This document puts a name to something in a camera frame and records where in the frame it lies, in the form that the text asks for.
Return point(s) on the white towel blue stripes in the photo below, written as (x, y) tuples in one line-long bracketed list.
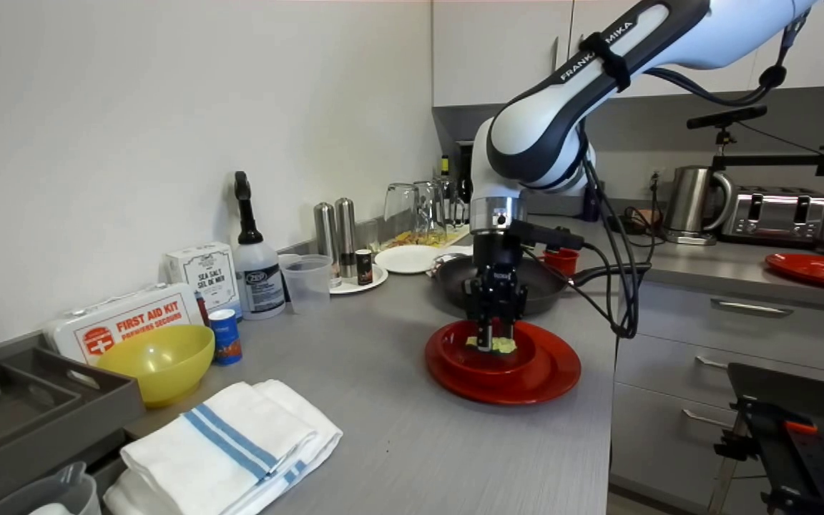
[(229, 446)]

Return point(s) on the clear drinking glass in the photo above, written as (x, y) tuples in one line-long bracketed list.
[(401, 209), (431, 202)]

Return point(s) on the steel electric kettle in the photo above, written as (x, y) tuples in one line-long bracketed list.
[(698, 202)]

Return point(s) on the yellow sponge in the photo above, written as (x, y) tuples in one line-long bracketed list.
[(494, 345)]

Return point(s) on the white cabinet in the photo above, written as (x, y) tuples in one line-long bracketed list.
[(813, 345), (498, 46)]

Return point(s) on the clear measuring jug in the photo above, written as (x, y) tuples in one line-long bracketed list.
[(59, 489)]

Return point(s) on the clear plastic container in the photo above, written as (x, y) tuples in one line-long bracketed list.
[(303, 276)]

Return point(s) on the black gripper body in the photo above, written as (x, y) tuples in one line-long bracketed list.
[(495, 267)]

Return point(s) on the small dark spice jar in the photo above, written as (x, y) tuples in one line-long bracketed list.
[(365, 270)]

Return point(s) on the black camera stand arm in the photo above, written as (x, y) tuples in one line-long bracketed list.
[(784, 161)]

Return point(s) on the blue can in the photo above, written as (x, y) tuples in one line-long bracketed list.
[(589, 207)]

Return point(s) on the wrist mounted camera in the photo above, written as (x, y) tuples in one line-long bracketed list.
[(551, 233)]

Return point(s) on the red cup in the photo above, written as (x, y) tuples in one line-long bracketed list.
[(559, 257)]

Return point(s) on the white first aid kit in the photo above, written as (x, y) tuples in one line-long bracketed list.
[(130, 320)]

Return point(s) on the yellow bowl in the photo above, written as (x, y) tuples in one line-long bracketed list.
[(159, 362)]

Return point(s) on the white upper cabinet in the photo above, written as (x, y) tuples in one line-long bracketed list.
[(498, 46)]

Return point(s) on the yellow patterned mat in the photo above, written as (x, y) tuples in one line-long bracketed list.
[(431, 236)]

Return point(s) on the white lower cabinet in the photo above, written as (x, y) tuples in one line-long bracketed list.
[(813, 345)]

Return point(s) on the white cardboard box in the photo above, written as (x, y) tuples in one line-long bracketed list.
[(203, 276)]

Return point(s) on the grey plastic tray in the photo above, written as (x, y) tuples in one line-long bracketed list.
[(42, 410)]

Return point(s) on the clear spray bottle black nozzle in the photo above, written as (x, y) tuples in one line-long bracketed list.
[(259, 280)]

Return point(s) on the black coffee maker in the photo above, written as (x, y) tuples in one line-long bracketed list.
[(461, 172)]

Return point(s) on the steel grinder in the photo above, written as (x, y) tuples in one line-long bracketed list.
[(345, 233), (323, 229)]

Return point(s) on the black frying pan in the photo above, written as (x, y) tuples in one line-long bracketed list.
[(449, 287)]

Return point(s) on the red plate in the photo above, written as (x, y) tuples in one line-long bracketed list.
[(823, 270), (545, 380)]

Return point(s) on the steel toaster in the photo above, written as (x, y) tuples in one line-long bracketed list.
[(774, 219)]

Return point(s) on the small white plate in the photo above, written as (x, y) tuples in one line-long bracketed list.
[(348, 285)]

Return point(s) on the black equipment stand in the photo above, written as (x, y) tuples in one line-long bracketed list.
[(813, 459)]

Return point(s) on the white towel red stripes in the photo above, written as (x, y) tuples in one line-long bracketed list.
[(458, 252)]

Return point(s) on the small blue container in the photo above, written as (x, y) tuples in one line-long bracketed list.
[(226, 339)]

